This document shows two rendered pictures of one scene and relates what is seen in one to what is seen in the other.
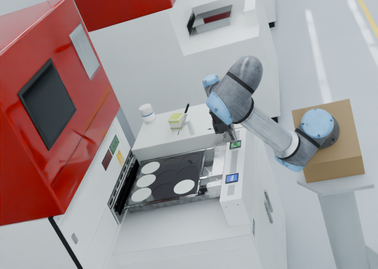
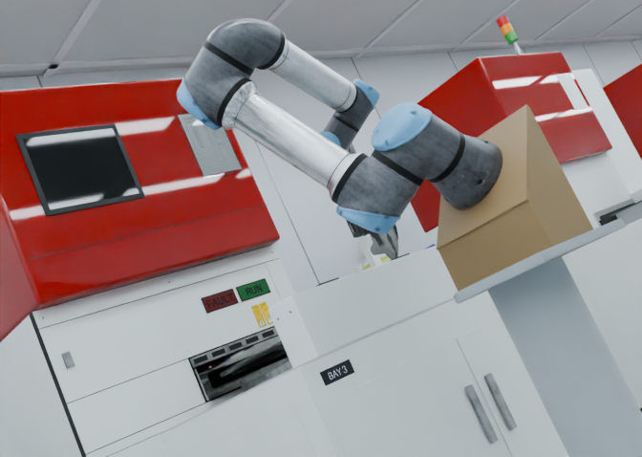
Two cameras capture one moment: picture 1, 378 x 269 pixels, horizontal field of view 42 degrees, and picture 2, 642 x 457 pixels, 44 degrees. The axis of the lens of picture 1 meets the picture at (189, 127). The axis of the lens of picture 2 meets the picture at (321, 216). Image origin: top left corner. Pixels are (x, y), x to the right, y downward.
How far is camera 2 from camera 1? 1.68 m
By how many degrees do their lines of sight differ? 46
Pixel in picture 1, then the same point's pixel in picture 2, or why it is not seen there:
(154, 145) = not seen: hidden behind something
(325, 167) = (477, 245)
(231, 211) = (287, 329)
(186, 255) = (234, 428)
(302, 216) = not seen: outside the picture
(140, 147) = not seen: hidden behind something
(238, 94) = (203, 64)
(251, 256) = (314, 424)
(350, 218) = (574, 382)
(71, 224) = (70, 339)
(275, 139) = (302, 153)
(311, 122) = (384, 126)
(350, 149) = (510, 195)
